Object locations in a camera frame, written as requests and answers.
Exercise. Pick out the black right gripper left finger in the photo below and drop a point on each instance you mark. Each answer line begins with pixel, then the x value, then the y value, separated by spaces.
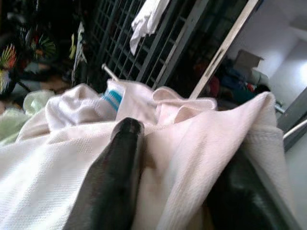
pixel 112 172

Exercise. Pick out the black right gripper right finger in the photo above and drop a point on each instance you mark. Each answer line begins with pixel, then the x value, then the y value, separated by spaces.
pixel 242 198

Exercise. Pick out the pale pink towel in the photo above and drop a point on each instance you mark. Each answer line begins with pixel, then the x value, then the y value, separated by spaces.
pixel 192 134

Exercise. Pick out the pile of colourful clothes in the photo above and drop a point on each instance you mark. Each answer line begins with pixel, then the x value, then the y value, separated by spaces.
pixel 237 83

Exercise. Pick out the white garment with blue stripes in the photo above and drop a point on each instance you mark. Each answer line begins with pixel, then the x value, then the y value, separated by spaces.
pixel 96 105

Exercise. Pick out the silver drying rack rod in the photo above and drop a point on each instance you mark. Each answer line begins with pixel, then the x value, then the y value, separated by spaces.
pixel 109 72

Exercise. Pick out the light green towel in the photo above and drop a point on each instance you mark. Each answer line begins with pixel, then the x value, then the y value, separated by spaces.
pixel 14 115

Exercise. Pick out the dark metal window grille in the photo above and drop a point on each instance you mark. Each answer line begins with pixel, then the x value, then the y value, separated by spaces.
pixel 134 48

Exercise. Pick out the brown cardboard box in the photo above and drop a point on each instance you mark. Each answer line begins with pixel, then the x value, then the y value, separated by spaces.
pixel 248 60

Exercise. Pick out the colourful patterned hanging garment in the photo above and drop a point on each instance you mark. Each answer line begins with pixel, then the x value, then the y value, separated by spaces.
pixel 31 45

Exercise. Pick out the white hanging cloth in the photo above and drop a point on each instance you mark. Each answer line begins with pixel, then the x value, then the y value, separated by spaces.
pixel 146 19

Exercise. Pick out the white sliding door frame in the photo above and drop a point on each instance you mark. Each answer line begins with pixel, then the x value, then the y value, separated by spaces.
pixel 225 50

